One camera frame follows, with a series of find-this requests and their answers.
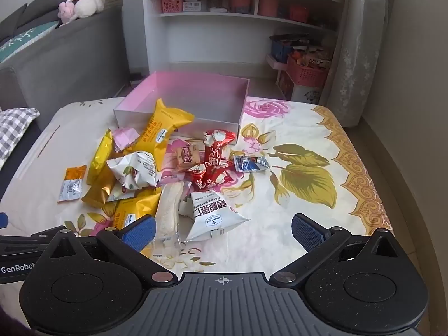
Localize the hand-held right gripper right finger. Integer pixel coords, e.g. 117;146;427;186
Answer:
269;213;414;286

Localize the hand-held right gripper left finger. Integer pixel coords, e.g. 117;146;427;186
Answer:
35;216;176;288

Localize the clear long cracker packet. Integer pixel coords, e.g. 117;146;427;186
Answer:
154;181;186;253

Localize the white yellow snack packet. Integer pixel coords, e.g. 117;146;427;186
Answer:
112;185;135;202

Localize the gold snack bar packet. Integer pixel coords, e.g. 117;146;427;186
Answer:
81;163;121;208

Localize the white black-lettered nut packet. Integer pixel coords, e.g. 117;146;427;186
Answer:
180;190;251;242

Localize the orange white small packet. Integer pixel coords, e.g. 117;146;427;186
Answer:
58;165;87;202

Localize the red snack packet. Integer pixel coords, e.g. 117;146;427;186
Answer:
189;163;239;193
203;129;237;169

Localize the small brown square packet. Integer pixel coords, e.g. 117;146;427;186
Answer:
176;146;201;169

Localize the blue white small packet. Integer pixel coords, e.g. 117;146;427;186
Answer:
234;155;270;173

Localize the pink cardboard box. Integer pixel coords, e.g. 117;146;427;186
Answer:
113;71;250;146

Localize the grey checked pillow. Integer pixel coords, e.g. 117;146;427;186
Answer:
0;108;40;160

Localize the pink cracker packet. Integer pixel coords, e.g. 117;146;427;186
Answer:
111;127;140;153

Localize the large pink basket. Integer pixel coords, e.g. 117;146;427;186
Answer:
286;54;331;88

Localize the teal cushion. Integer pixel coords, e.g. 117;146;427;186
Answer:
0;21;60;64

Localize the grey sofa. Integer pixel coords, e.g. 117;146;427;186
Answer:
0;0;127;111

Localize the blue storage box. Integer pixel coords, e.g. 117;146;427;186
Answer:
271;37;295;62

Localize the white lace curtain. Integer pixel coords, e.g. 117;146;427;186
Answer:
320;0;398;128

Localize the white bookshelf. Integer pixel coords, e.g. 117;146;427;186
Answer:
122;0;351;74

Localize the dark grey cushion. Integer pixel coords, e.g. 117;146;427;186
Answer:
0;2;65;43

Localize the small red basket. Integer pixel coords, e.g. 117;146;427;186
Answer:
289;5;309;22

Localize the pink white plush toy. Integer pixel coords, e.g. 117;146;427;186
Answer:
58;0;104;25

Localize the small pink basket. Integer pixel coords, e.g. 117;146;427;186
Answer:
161;0;184;14

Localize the pink cup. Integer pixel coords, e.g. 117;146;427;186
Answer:
258;0;281;17

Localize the pink pen holder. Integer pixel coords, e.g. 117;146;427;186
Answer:
230;0;253;14

